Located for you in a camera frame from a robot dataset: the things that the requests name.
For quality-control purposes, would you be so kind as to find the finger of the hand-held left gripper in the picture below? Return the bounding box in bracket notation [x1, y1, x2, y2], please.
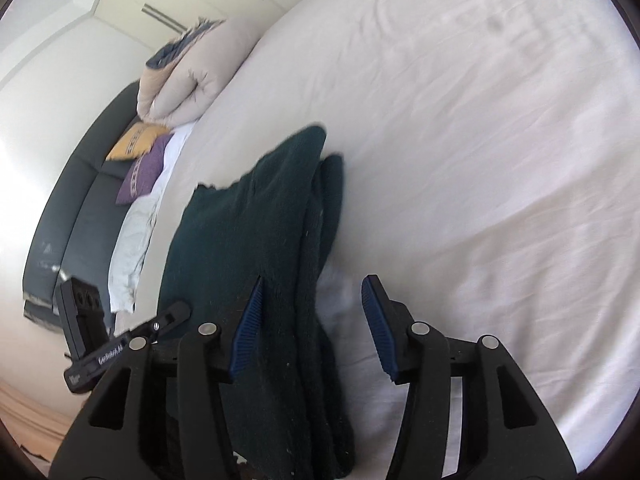
[112, 301, 193, 343]

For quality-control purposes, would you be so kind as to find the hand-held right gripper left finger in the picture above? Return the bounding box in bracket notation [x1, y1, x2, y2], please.
[47, 275, 266, 480]

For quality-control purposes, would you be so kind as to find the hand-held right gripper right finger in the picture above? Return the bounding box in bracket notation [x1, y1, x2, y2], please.
[361, 274, 578, 480]

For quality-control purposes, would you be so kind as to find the dark green knitted sweater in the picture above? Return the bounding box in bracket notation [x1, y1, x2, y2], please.
[157, 125, 358, 480]

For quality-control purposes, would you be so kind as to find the white pillow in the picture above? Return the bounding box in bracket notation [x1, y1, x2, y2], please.
[107, 192, 163, 313]

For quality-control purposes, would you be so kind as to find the dark grey padded headboard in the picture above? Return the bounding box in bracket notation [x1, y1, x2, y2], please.
[22, 80, 143, 326]

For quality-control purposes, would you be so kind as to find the purple patterned cushion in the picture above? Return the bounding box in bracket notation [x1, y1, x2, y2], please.
[115, 132, 173, 206]

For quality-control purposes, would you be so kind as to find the yellow patterned cushion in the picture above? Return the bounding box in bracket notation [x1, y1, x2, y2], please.
[105, 124, 173, 162]

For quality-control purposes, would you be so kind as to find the bed with white sheet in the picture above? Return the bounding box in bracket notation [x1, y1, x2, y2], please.
[107, 0, 640, 471]

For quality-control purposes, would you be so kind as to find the folded beige duvet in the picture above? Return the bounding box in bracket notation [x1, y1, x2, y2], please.
[136, 17, 266, 128]

